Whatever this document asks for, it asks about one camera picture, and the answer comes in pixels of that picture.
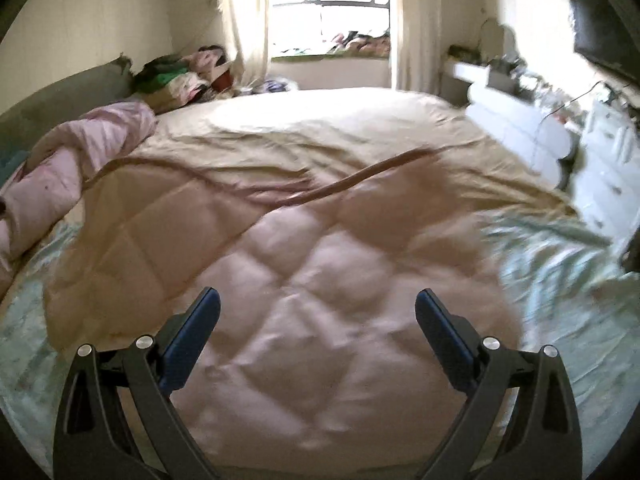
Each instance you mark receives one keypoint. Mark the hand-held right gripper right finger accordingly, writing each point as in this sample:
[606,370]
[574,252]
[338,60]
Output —
[447,345]

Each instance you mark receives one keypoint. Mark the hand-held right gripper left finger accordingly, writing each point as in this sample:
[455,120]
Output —
[187,345]

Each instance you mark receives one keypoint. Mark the pink quilted coat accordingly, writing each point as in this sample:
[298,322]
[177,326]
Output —
[310,270]

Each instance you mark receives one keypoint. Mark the pile of mixed clothes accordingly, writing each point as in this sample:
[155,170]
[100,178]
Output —
[180,77]

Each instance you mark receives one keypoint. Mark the small heap of dark clothes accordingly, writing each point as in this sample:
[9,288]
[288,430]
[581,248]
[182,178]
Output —
[275,86]

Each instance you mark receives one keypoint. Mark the clothes heap on windowsill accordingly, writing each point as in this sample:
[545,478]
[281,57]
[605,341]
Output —
[360,42]

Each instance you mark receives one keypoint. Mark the pink rolled duvet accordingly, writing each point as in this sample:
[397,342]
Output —
[60,170]

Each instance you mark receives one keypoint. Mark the white bed footboard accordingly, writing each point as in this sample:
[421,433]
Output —
[520,130]

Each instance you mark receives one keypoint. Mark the white drawer cabinet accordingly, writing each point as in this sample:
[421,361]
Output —
[607,175]

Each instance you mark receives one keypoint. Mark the bed with beige sheet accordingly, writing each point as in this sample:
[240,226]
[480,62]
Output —
[310,125]

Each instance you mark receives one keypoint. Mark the white cluttered desk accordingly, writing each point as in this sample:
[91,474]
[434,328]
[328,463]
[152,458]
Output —
[470,72]

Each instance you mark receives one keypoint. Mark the grey-green headboard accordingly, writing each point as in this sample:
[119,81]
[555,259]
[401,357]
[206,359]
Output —
[65,95]

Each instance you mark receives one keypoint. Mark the round vanity mirror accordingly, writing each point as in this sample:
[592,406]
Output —
[497,40]

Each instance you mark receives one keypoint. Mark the cream curtain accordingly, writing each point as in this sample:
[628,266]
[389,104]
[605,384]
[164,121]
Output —
[412,25]
[245,20]

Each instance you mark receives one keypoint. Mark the dark-framed window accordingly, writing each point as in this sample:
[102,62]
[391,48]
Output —
[330,10]

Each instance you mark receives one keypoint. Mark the black wall television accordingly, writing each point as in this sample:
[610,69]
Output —
[600,35]

